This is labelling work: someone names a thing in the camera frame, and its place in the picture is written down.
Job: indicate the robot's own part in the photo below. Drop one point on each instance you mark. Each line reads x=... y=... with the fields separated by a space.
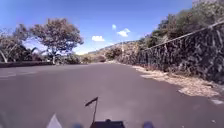
x=77 y=126
x=148 y=125
x=54 y=123
x=106 y=125

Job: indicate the dry leaf roadside strip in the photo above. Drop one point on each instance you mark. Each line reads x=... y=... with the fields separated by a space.
x=186 y=82

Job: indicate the group of trees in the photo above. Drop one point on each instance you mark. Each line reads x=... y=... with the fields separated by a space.
x=13 y=48

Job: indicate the grey asphalt road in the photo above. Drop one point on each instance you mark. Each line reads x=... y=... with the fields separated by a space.
x=110 y=86

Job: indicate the large broad tree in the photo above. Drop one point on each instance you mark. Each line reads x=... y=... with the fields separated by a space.
x=58 y=35

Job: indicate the low dark wall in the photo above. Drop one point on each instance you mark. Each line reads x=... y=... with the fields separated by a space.
x=20 y=64

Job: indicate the bushy hillside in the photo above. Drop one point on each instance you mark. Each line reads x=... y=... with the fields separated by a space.
x=106 y=51

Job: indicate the trees above stone wall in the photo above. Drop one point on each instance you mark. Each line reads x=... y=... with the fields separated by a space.
x=188 y=20

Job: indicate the tall dark stone wall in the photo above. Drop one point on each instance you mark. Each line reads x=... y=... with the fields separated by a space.
x=195 y=55

